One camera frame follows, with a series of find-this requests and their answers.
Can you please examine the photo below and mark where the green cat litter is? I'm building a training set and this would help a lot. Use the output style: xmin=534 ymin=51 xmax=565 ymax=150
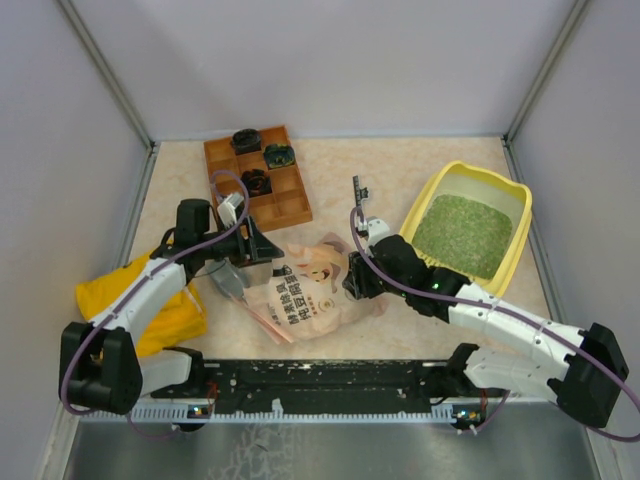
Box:
xmin=412 ymin=194 xmax=513 ymax=279

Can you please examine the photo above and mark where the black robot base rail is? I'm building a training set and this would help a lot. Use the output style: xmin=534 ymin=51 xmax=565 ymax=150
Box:
xmin=151 ymin=359 xmax=502 ymax=416

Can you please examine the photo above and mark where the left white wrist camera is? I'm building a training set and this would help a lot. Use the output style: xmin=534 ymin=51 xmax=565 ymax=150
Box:
xmin=217 ymin=192 xmax=245 ymax=229

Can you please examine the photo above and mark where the black green rolled item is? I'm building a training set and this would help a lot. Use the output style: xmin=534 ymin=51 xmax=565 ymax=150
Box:
xmin=263 ymin=144 xmax=296 ymax=170

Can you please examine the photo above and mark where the wooden compartment tray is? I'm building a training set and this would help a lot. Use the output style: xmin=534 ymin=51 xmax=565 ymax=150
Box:
xmin=203 ymin=126 xmax=312 ymax=233

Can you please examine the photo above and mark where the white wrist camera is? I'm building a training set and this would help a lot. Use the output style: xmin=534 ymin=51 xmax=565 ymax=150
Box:
xmin=356 ymin=217 xmax=392 ymax=248
xmin=217 ymin=192 xmax=245 ymax=229

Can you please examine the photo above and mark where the silver metal scoop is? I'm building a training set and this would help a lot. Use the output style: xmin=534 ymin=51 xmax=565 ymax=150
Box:
xmin=208 ymin=262 xmax=250 ymax=302

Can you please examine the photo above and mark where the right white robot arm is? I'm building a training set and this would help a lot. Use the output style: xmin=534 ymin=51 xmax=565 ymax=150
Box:
xmin=343 ymin=235 xmax=629 ymax=429

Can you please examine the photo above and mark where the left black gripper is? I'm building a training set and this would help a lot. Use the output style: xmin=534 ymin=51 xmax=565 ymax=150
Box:
xmin=199 ymin=214 xmax=284 ymax=268

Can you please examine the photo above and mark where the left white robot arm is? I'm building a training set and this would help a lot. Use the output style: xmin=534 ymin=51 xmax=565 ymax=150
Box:
xmin=59 ymin=196 xmax=284 ymax=415

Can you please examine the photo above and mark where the black orange rolled item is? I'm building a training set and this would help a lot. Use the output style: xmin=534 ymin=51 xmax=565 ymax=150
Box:
xmin=241 ymin=169 xmax=272 ymax=197

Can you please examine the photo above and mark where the black rolled item top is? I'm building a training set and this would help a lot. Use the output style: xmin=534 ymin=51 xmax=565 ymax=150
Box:
xmin=230 ymin=128 xmax=262 ymax=155

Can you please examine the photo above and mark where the yellow cloth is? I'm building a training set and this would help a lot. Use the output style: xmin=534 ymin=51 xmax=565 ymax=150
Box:
xmin=75 ymin=250 xmax=207 ymax=357

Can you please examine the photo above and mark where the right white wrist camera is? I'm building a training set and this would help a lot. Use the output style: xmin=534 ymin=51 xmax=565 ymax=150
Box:
xmin=356 ymin=217 xmax=392 ymax=248

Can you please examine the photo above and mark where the black bag sealing clip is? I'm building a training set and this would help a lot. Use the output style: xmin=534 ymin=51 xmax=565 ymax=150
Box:
xmin=352 ymin=175 xmax=369 ymax=217

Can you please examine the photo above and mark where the pink cat litter bag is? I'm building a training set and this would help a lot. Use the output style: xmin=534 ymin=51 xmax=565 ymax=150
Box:
xmin=242 ymin=233 xmax=388 ymax=343

